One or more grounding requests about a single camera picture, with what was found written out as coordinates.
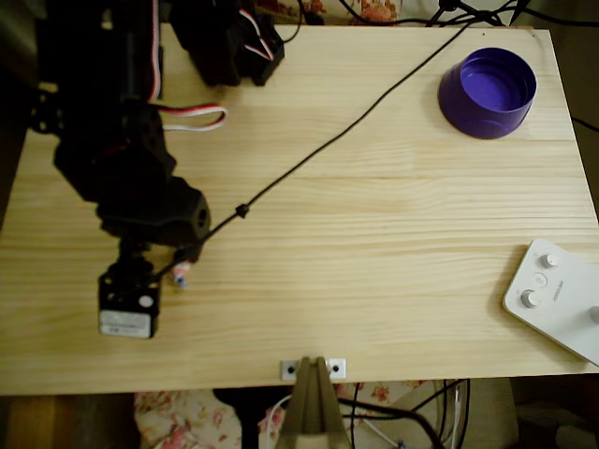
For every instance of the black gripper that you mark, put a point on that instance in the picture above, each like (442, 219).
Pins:
(165, 232)

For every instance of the candy white blue red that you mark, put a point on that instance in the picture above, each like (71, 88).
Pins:
(181, 276)

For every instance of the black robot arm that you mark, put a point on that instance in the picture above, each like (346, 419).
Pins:
(117, 70)

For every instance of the purple bowl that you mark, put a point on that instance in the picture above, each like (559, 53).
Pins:
(489, 93)

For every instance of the floral patterned cloth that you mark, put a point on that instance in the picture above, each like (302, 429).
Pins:
(178, 421)
(369, 10)

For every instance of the black tripod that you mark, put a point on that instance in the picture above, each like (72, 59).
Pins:
(449, 5)

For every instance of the white device with knobs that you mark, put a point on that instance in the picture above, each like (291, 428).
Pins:
(557, 299)

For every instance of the black camera box white label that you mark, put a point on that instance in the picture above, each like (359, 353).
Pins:
(128, 304)

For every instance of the silver metal bracket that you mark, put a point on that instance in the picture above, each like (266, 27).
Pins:
(338, 368)

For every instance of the tan camera stand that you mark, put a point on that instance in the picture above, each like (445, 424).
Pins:
(311, 411)

